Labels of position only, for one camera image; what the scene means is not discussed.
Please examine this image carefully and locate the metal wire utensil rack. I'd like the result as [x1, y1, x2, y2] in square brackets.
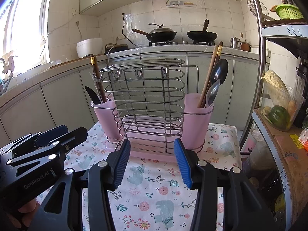
[90, 58, 215, 153]

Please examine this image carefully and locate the gas stove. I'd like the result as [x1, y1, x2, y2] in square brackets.
[149, 41, 215, 46]

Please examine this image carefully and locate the pink utensil cup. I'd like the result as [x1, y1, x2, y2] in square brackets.
[91, 93, 122, 142]
[181, 93, 214, 152]

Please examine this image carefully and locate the kitchen faucet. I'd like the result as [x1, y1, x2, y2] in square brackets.
[1, 50, 17, 95]

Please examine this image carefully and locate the green plastic basket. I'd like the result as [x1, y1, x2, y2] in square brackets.
[276, 4, 304, 19]

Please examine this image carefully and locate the steel kettle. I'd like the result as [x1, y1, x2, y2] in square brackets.
[230, 37, 242, 49]

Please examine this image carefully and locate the black spoon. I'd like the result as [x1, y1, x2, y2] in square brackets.
[210, 59, 229, 85]

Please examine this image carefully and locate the floral bear tablecloth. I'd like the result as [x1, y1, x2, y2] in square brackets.
[35, 121, 244, 231]

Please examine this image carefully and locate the person's left hand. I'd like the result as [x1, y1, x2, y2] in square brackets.
[5, 198, 40, 230]

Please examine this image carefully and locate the white rice cooker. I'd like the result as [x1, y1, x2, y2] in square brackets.
[76, 38, 103, 58]

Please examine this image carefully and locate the pink utensil cup right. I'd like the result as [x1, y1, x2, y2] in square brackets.
[181, 93, 214, 152]

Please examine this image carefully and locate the napa cabbage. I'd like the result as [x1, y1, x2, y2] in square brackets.
[263, 69, 290, 109]

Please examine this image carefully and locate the cardboard box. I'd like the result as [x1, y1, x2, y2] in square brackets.
[252, 110, 307, 229]

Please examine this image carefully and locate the metal shelf rack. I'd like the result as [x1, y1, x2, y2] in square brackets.
[240, 0, 307, 230]

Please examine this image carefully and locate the dark chopstick gold band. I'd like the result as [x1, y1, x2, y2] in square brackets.
[203, 41, 223, 106]

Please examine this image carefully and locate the black wok wooden handle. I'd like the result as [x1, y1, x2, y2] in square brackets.
[187, 19, 217, 43]

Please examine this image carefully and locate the pink utensil cup left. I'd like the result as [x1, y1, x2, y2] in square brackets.
[91, 93, 122, 142]

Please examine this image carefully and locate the black wok with lid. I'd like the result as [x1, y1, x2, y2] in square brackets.
[132, 23, 177, 43]

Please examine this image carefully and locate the green bell pepper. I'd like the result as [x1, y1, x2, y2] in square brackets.
[267, 105, 290, 130]

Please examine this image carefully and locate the clear plastic container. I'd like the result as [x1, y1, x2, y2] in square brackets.
[259, 79, 304, 131]

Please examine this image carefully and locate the dark chopstick yellow band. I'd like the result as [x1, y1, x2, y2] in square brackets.
[90, 54, 107, 103]

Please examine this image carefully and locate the pink plastic drip tray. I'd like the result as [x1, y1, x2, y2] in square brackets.
[105, 115, 193, 163]

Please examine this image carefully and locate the brown pot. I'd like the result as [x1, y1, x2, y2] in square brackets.
[240, 42, 251, 52]

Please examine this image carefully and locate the light wooden chopstick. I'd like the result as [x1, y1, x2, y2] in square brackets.
[197, 45, 218, 108]

